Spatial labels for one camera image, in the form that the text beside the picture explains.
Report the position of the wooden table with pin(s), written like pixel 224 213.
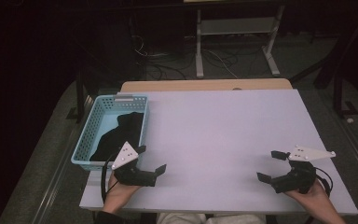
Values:
pixel 199 84

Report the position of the light blue plastic basket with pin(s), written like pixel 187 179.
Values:
pixel 87 133

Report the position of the person's right hand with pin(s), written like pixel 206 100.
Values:
pixel 315 197

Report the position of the dark metal frame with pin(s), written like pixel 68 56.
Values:
pixel 80 99

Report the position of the person's left hand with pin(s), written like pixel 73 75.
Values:
pixel 118 193

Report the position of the small white round object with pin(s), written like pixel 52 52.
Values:
pixel 350 120

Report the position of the person's light trousers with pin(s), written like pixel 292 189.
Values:
pixel 183 219

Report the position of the black cloth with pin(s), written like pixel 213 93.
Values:
pixel 118 137

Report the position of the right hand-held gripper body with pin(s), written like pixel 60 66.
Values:
pixel 298 180

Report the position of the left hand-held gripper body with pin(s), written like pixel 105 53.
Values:
pixel 125 155

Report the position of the white metal stand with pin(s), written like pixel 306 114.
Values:
pixel 199 46

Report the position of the metal floor rail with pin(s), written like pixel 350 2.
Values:
pixel 56 174
pixel 357 146

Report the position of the black metal stand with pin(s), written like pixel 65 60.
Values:
pixel 337 93

